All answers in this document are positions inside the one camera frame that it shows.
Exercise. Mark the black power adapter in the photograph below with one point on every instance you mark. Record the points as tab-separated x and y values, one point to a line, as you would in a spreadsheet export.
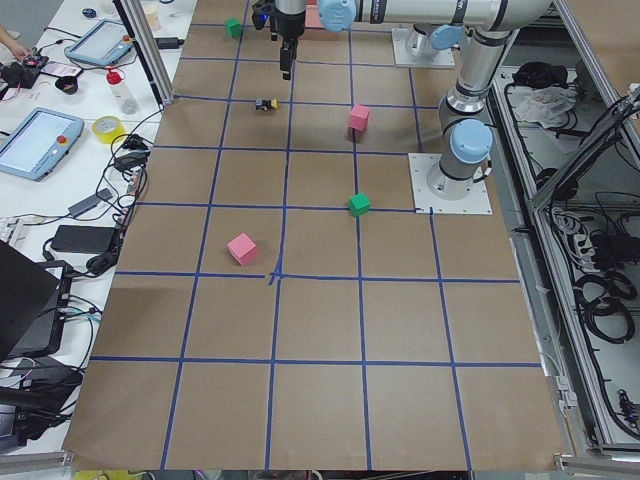
83	239

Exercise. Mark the blue teach pendant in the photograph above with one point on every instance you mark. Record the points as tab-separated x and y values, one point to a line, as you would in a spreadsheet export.
103	45
39	143

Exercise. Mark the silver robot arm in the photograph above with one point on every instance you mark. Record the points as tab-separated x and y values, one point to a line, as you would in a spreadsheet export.
494	24
428	40

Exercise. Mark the black laptop computer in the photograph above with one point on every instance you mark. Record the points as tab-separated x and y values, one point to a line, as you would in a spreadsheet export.
33	298

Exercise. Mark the pink plastic bin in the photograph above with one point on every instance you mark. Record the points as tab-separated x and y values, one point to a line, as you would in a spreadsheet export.
312	17

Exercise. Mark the white bottle red cap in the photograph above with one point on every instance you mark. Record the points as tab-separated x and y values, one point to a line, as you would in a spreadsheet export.
121	92

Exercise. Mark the white crumpled cloth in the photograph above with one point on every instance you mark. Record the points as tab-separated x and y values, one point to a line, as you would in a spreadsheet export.
548	107

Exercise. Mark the black bowl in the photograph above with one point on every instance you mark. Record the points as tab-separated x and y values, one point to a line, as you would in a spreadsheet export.
67	84

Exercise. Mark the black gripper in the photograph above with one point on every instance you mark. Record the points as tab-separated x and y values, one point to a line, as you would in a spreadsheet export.
288	26

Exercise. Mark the smartphone on desk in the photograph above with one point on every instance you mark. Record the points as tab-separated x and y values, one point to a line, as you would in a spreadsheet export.
58	70

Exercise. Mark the green cube mid table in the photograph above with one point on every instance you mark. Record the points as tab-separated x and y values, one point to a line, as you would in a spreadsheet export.
359	204

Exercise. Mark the pink cube front table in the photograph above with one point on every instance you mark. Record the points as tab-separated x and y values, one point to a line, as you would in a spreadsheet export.
243	249

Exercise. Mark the far blue teach pendant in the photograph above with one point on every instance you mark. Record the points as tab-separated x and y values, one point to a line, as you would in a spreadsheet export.
103	45

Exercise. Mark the green cube far corner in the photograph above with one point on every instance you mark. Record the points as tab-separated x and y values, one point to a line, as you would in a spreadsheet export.
233	27

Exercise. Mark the pink cube near base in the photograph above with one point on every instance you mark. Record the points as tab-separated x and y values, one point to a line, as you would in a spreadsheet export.
358	120

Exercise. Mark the yellow tape roll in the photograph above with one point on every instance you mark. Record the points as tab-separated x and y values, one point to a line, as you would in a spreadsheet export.
108	129

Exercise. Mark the yellow push button switch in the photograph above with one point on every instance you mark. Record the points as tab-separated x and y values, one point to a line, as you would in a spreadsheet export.
266	105

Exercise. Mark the aluminium frame post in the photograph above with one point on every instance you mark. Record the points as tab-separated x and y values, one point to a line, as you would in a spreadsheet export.
132	16

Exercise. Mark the near blue teach pendant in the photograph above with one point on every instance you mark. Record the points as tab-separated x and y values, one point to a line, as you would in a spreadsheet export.
39	143

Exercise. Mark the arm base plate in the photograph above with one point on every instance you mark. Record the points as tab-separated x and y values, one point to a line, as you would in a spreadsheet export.
435	193
443	60

